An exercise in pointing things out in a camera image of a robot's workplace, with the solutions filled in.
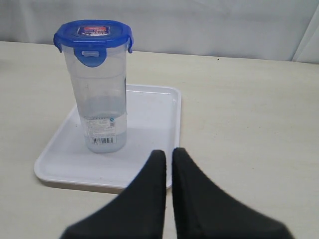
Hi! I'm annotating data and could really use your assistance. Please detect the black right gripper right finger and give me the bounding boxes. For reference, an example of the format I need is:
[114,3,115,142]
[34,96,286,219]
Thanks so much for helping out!
[171,147,296,239]

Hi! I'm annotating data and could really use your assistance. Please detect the white rectangular plastic tray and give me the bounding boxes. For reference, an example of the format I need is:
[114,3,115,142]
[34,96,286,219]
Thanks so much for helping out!
[34,85,181,194]

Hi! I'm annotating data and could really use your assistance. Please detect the blue plastic lid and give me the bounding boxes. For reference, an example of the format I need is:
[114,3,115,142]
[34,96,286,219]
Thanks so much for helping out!
[53,19,134,68]

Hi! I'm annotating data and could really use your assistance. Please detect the clear tall plastic container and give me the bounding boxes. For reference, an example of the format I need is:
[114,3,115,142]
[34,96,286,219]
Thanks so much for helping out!
[61,46,129,153]

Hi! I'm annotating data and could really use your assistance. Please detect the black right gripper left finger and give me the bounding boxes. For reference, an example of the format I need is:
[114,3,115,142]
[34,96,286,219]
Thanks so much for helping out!
[61,150,166,239]

